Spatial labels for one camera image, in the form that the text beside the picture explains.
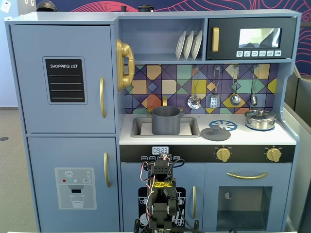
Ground gold toy telephone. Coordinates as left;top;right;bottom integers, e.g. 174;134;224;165
115;38;136;92

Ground black control panel strip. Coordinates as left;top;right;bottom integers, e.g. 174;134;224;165
120;145;296;164

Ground steel ladle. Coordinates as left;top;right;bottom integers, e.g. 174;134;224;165
230;65;242;106

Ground grey plastic pot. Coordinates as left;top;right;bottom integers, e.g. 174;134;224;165
148;106;185;135

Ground blue dishwasher door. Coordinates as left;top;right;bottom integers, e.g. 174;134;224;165
121;162;206;233

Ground black shopping list chalkboard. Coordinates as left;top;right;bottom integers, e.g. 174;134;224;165
42;56;88;105

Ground black round device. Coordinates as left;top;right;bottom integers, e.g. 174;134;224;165
138;4;155;14

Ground black dishwasher sticker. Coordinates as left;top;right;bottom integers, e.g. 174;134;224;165
138;186;187;224

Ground gold dishwasher door handle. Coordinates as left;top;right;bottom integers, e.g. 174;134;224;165
192;185;197;219

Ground gold oven door handle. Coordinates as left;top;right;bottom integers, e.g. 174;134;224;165
226;171;269;180

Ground steel skimmer spoon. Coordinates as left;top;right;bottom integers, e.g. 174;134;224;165
187;66;202;110

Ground grey sink basin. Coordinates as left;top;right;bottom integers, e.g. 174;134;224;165
131;116;201;138

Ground blue oven door with window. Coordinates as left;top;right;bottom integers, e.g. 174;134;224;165
204;163;293;232

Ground black helmet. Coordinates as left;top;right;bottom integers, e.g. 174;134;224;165
35;0;58;12

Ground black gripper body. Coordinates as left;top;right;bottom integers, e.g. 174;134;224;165
149;159;175;182

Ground colourful tile backsplash panel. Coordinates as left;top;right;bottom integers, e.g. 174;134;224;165
124;64;279;115

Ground blue fridge door with chalkboard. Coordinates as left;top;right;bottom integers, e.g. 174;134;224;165
10;24;116;134

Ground black microwave door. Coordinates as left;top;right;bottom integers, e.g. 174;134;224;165
206;17;297;61

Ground gold fridge door handle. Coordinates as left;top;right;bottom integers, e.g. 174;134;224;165
99;77;107;119
104;152;111;188

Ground grey partition furniture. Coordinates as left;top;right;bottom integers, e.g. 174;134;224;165
283;66;311;233

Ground grey pot lid with knob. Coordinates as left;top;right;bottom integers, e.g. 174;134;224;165
200;126;231;142

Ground black base cable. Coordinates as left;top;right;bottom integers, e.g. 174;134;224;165
178;210;203;231

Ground red white servo wires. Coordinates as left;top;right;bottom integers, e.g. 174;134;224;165
145;155;171;223

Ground steel serving spoon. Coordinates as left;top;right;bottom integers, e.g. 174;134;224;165
250;64;259;106

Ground blue fridge door with dispenser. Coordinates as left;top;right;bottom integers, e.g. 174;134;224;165
27;136;121;233

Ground gold stove knob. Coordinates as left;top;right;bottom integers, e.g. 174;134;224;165
216;147;232;163
265;147;283;163

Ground blue toy kitchen unit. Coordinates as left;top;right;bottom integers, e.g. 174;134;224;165
4;9;302;233

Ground shiny steel pot lid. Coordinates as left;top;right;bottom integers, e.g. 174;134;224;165
244;109;276;120

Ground white plate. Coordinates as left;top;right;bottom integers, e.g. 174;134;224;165
175;30;187;60
191;30;204;60
183;30;195;60

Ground digital clock display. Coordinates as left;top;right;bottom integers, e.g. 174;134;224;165
152;146;169;155

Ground steel slotted spatula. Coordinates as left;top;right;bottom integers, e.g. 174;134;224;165
209;65;222;109

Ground black servo cable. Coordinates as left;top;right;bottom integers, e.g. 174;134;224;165
140;161;154;188

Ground gold microwave handle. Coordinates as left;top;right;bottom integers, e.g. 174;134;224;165
211;27;220;52

